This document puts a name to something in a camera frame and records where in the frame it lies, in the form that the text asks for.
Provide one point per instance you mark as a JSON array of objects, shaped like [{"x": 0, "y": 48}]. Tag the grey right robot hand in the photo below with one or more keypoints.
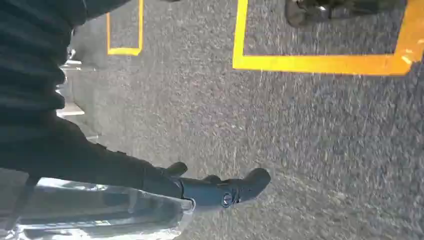
[{"x": 99, "y": 169}]

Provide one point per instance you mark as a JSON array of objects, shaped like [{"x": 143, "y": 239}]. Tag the large steel workbench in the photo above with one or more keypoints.
[{"x": 99, "y": 215}]

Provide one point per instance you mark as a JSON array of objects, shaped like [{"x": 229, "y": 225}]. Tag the yellow floor tape square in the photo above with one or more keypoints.
[
  {"x": 314, "y": 63},
  {"x": 124, "y": 51}
]

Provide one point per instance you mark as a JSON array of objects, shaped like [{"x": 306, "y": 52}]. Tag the black robot foot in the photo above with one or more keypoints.
[{"x": 303, "y": 13}]

